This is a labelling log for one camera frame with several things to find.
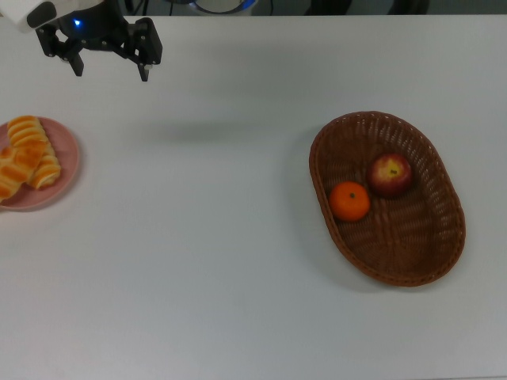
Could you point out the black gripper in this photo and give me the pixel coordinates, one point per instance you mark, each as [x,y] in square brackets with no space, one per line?
[95,31]

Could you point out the ridged striped toy bread roll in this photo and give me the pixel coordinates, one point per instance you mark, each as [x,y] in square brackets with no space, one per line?
[25,128]

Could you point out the braided toy bread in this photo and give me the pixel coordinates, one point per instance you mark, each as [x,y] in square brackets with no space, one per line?
[12,174]

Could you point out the toy orange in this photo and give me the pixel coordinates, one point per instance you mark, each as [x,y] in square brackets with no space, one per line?
[349,201]

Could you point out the red toy apple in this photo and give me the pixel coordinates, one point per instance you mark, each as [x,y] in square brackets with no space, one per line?
[390,176]

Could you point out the pink plate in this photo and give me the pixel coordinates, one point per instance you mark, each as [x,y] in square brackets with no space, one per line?
[65,158]

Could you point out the brown woven basket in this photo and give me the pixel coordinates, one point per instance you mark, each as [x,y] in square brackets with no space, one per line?
[416,245]

